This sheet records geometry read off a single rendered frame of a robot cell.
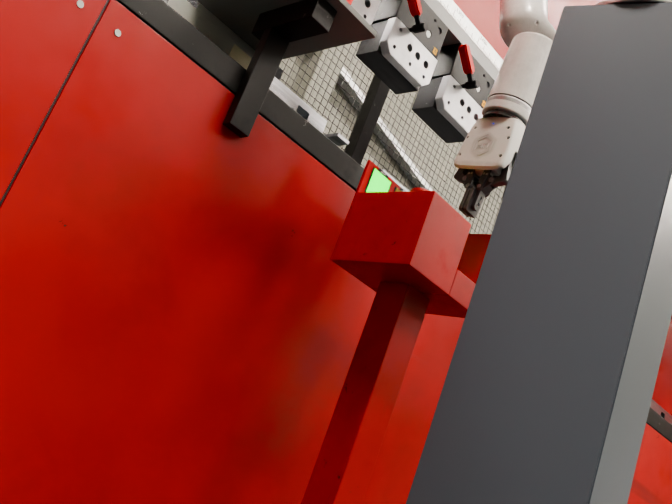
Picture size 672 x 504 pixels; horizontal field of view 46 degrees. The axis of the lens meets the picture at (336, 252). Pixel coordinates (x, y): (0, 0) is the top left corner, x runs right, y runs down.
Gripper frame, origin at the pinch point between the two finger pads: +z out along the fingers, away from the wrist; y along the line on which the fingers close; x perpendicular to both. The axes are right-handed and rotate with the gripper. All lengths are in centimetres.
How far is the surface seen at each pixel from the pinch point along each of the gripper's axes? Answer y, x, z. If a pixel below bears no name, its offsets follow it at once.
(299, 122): -19.9, -23.9, -0.1
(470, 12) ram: -35, 15, -55
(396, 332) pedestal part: 2.4, -7.3, 25.9
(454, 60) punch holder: -33, 16, -42
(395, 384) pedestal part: 3.0, -3.7, 32.8
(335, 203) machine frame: -18.9, -10.6, 7.5
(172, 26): -21, -50, 1
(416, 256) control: 6.5, -14.2, 16.1
